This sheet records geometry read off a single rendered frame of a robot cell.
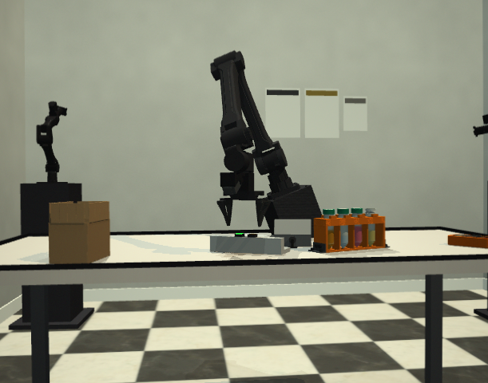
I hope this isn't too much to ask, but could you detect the orange digital multimeter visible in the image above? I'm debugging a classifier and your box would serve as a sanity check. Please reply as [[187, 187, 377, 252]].
[[447, 234, 488, 248]]

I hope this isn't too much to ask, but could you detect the brown cardboard box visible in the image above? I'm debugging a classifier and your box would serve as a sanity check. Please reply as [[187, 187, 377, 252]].
[[49, 201, 110, 264]]

